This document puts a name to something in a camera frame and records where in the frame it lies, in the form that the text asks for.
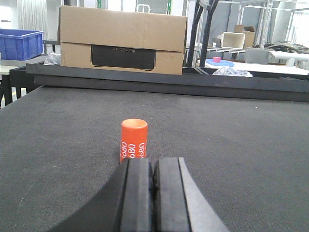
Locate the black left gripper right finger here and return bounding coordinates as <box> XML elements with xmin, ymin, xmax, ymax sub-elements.
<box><xmin>154</xmin><ymin>158</ymin><xmax>229</xmax><ymax>232</ymax></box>

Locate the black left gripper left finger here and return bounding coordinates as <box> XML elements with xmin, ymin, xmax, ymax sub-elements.
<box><xmin>47</xmin><ymin>158</ymin><xmax>153</xmax><ymax>232</ymax></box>

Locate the black metal tray rack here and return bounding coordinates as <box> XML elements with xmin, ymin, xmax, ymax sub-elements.
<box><xmin>10</xmin><ymin>63</ymin><xmax>309</xmax><ymax>102</ymax></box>

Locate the clear plastic bag right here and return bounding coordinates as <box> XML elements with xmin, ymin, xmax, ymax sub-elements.
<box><xmin>213</xmin><ymin>66</ymin><xmax>253</xmax><ymax>77</ymax></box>

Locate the clear plastic bag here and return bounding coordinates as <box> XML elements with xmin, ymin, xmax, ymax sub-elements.
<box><xmin>44</xmin><ymin>52</ymin><xmax>61</xmax><ymax>66</ymax></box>
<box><xmin>213</xmin><ymin>66</ymin><xmax>253</xmax><ymax>77</ymax></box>

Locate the light blue tray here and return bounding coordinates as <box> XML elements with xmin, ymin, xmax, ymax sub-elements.
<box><xmin>205</xmin><ymin>59</ymin><xmax>235</xmax><ymax>67</ymax></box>

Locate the pink cup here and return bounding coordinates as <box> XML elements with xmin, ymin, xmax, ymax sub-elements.
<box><xmin>212</xmin><ymin>57</ymin><xmax>221</xmax><ymax>63</ymax></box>

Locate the large cardboard box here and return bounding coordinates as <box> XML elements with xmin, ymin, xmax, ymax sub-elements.
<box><xmin>58</xmin><ymin>6</ymin><xmax>187</xmax><ymax>74</ymax></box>

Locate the clear plastic bag left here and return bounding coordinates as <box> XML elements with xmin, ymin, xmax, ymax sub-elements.
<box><xmin>44</xmin><ymin>52</ymin><xmax>61</xmax><ymax>66</ymax></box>

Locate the grey chair back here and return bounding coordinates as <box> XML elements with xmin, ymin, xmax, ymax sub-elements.
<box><xmin>244</xmin><ymin>48</ymin><xmax>269</xmax><ymax>64</ymax></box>

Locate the white open box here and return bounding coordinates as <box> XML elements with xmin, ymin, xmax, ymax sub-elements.
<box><xmin>217</xmin><ymin>32</ymin><xmax>245</xmax><ymax>49</ymax></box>

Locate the small cardboard box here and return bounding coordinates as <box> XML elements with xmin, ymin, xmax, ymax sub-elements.
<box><xmin>234</xmin><ymin>25</ymin><xmax>255</xmax><ymax>47</ymax></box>

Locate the blue plastic crate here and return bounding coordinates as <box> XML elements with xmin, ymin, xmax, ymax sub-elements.
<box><xmin>0</xmin><ymin>29</ymin><xmax>43</xmax><ymax>61</ymax></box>

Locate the black metal frame post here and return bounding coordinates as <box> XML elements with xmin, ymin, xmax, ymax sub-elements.
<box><xmin>186</xmin><ymin>0</ymin><xmax>219</xmax><ymax>68</ymax></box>

